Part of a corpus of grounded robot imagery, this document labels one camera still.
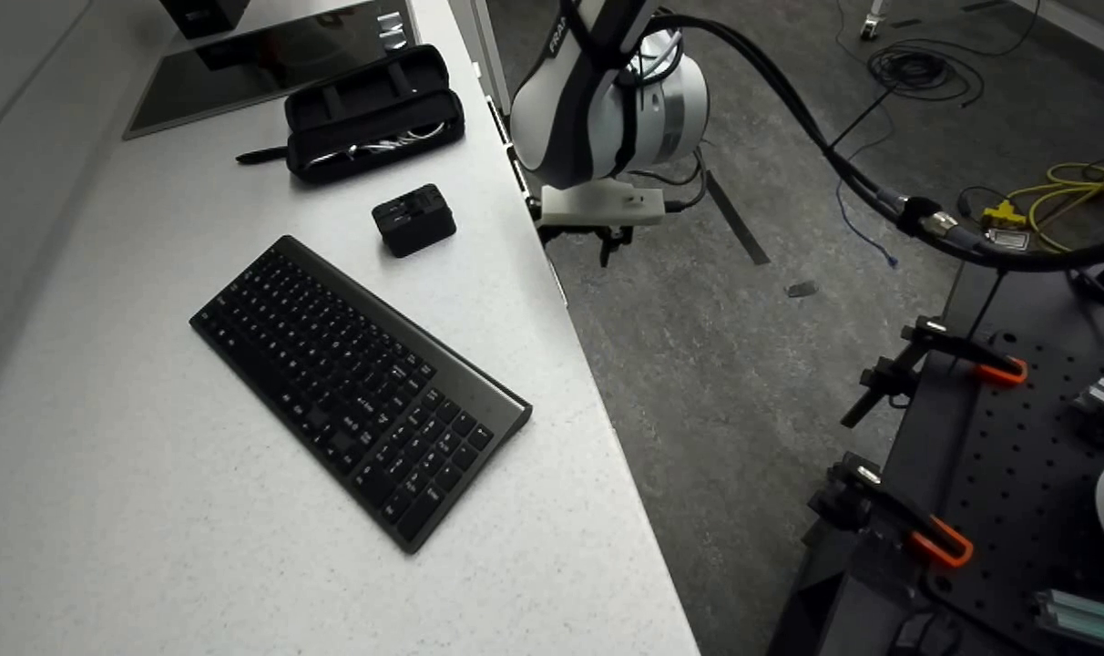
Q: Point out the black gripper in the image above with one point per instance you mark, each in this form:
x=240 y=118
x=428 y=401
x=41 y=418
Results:
x=579 y=231

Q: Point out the black mouse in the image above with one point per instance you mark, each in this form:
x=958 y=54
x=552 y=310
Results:
x=924 y=637

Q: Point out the black block object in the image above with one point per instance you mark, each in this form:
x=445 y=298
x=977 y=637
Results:
x=204 y=15

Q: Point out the black zippered pouch case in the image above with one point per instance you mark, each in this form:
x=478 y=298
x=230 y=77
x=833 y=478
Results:
x=374 y=110

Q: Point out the teal aluminium profile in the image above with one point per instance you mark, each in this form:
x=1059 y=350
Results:
x=1084 y=622

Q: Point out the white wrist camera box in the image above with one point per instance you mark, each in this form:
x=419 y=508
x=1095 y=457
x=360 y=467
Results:
x=606 y=204

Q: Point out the black tape strip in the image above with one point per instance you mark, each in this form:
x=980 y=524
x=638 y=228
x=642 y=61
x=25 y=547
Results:
x=737 y=224

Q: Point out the black computer keyboard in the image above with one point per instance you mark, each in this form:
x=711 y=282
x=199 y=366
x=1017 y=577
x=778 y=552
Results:
x=353 y=389

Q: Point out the black perforated board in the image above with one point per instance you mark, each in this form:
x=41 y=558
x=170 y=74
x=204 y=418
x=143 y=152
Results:
x=1037 y=474

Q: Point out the dark grey robot table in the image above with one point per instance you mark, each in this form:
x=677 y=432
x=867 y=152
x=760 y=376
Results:
x=927 y=426

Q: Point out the black pen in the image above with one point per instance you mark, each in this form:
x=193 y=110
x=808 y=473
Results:
x=263 y=156

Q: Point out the small black box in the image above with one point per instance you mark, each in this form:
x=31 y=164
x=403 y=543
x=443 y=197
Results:
x=414 y=219

